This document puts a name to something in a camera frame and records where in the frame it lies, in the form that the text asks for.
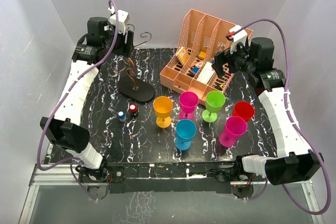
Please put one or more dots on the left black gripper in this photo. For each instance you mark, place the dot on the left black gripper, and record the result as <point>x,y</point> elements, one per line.
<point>129,46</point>

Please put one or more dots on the red wine glass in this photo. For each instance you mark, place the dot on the red wine glass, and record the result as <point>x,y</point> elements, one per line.
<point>243,110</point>

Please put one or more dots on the yellow spiral notebook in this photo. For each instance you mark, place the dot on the yellow spiral notebook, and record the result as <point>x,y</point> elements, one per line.
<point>182,55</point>

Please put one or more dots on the green wine glass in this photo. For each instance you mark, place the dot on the green wine glass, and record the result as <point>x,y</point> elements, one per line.
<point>215,100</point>

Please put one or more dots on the white card box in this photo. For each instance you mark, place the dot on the white card box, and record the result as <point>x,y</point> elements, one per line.
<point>206,74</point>

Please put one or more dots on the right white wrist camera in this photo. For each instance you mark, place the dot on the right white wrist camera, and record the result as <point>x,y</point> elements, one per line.
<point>236,37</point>

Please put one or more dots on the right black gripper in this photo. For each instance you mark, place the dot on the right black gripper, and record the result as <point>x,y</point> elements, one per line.
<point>219,60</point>

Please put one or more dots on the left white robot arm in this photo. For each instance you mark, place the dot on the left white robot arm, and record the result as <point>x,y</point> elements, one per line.
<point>62,128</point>

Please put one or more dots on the metal wine glass rack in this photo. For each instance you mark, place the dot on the metal wine glass rack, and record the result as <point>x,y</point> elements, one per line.
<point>131,86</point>

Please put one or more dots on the orange sponge block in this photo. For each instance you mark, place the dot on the orange sponge block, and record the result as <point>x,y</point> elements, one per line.
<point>201,55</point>

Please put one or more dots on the red capped small bottle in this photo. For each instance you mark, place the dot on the red capped small bottle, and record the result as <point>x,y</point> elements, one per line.
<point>133,110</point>

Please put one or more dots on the blue capped small bottle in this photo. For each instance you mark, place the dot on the blue capped small bottle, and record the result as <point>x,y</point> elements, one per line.
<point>121,116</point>

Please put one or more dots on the pink desk file organizer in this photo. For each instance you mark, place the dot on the pink desk file organizer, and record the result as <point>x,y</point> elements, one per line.
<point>199,32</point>

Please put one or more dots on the orange wine glass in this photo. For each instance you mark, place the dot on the orange wine glass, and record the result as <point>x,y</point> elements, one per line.
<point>163,108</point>

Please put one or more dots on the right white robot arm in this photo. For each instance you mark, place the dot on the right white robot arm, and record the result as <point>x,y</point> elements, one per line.
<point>295,161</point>

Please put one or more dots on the blue eraser block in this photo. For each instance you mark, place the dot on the blue eraser block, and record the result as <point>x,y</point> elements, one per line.
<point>193,71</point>

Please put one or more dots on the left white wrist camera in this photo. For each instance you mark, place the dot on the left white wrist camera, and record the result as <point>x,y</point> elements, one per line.
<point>122,17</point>

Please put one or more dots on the blue wine glass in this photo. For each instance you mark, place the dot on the blue wine glass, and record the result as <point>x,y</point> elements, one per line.
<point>185,131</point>

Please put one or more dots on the aluminium frame rail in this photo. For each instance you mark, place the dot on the aluminium frame rail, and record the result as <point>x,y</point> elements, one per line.
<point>157,193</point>

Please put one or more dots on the magenta wine glass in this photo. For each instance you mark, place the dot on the magenta wine glass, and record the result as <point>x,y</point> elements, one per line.
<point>234,128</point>
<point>188,103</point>

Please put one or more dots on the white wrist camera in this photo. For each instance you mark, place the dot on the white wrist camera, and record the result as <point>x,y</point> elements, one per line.
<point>122,17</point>
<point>236,37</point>

